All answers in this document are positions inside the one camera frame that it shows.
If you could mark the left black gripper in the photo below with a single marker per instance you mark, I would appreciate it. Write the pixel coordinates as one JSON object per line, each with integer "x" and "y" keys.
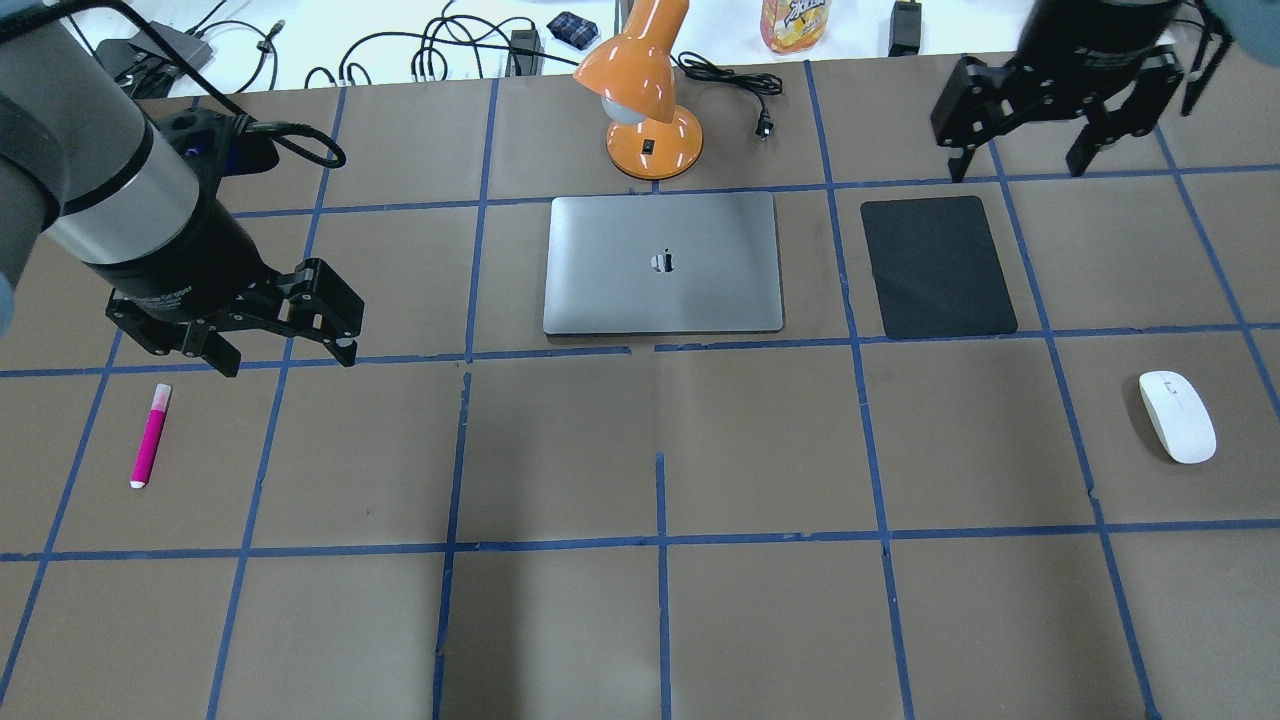
{"x": 188, "y": 255}

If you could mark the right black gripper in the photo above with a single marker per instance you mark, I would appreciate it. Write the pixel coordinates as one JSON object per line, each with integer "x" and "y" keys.
{"x": 1085, "y": 38}

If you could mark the pink highlighter pen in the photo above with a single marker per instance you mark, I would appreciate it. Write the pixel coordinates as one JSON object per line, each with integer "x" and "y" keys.
{"x": 145, "y": 459}

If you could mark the white computer mouse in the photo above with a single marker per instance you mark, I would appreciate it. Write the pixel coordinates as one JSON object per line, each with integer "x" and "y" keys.
{"x": 1177, "y": 413}

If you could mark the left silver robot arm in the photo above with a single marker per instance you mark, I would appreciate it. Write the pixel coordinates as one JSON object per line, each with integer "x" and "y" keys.
{"x": 136, "y": 201}

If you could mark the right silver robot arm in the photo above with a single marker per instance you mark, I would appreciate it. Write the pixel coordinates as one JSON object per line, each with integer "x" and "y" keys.
{"x": 1250, "y": 25}

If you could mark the black mousepad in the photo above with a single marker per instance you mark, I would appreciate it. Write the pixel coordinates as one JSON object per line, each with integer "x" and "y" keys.
{"x": 936, "y": 269}

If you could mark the black power adapter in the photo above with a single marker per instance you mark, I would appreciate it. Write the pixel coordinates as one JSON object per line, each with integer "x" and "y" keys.
{"x": 905, "y": 28}

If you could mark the yellow drink bottle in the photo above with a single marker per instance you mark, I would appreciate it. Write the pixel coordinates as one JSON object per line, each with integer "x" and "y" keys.
{"x": 788, "y": 27}

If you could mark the grey closed laptop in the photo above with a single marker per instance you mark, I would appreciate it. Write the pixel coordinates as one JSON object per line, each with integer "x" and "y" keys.
{"x": 663, "y": 263}

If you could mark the orange desk lamp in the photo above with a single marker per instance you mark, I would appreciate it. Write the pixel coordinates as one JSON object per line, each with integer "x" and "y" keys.
{"x": 650, "y": 137}

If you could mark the dark blue checkered pouch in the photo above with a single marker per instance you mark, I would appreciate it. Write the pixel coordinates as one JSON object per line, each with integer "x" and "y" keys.
{"x": 574, "y": 30}

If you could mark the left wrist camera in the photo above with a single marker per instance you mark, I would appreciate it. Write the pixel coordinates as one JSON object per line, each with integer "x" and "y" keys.
{"x": 218, "y": 145}

